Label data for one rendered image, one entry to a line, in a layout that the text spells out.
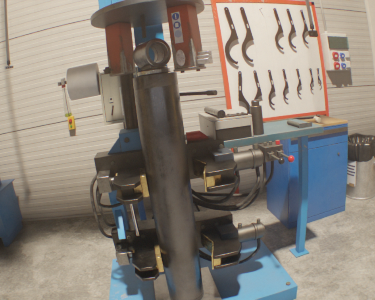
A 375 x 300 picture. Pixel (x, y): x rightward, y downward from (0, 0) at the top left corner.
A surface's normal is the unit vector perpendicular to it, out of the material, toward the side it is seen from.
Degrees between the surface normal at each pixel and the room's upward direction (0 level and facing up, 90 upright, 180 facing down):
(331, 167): 90
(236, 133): 90
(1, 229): 90
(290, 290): 90
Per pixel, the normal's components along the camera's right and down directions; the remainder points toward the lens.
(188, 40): -0.45, 0.24
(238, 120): 0.13, 0.18
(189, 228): 0.68, 0.07
